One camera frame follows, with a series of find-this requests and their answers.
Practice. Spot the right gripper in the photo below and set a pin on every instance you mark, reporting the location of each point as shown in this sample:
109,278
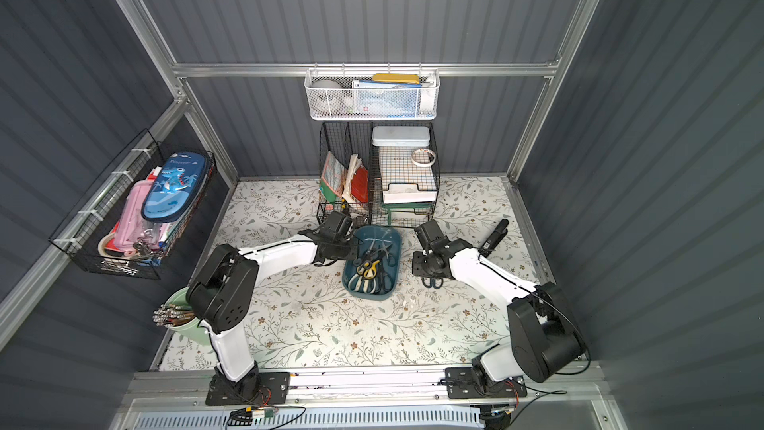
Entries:
427,264

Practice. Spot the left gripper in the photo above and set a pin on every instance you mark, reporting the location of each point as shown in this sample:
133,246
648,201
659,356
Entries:
344,248

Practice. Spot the black handled scissors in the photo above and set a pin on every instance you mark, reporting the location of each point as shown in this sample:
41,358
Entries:
432,283

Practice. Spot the yellow handled scissors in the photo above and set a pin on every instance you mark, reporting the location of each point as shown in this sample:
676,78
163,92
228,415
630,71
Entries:
366,277

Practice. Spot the teal plastic storage box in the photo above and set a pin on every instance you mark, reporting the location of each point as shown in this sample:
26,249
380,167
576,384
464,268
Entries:
388,242

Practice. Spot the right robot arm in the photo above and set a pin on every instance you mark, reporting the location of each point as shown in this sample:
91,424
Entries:
543,338

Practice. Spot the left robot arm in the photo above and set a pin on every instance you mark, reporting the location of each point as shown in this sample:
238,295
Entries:
221,292

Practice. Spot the white flat box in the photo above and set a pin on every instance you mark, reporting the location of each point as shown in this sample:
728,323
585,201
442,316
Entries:
401,137

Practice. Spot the red folder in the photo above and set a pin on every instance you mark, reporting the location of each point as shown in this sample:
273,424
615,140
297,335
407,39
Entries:
359,185

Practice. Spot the black stapler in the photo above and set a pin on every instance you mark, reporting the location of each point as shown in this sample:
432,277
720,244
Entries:
494,238

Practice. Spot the white tape roll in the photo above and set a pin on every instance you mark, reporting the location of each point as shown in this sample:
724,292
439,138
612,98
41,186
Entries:
423,158

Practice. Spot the mint green pencil cup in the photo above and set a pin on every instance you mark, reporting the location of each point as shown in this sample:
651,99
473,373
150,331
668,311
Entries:
177,315

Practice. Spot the blue dinosaur pencil case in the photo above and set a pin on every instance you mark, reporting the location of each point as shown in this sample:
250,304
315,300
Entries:
177,186

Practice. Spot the yellow case in basket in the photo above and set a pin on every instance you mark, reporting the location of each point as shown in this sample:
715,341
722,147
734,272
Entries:
402,79

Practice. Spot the pink pencil case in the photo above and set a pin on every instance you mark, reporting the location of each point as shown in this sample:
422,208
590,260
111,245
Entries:
134,235

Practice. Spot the black wire desk organizer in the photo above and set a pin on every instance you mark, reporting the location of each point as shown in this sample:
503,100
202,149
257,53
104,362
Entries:
400,193

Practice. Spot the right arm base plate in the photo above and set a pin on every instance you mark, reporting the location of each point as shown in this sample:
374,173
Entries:
469,383

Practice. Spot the white wire wall basket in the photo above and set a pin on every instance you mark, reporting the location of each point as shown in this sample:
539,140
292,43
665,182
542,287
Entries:
343,98

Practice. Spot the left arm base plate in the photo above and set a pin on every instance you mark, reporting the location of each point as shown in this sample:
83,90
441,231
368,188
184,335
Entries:
256,388

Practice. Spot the black wire side basket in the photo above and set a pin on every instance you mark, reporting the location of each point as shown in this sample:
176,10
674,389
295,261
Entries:
85,237

